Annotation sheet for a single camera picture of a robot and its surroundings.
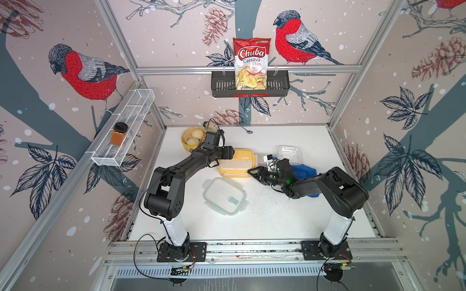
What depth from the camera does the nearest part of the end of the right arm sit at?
2.49 ft

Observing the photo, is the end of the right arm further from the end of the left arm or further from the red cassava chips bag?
the red cassava chips bag

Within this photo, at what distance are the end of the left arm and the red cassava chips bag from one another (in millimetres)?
310

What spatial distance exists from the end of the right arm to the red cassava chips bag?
0.42m

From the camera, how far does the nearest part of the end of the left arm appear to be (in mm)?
712

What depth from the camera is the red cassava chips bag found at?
856 millimetres
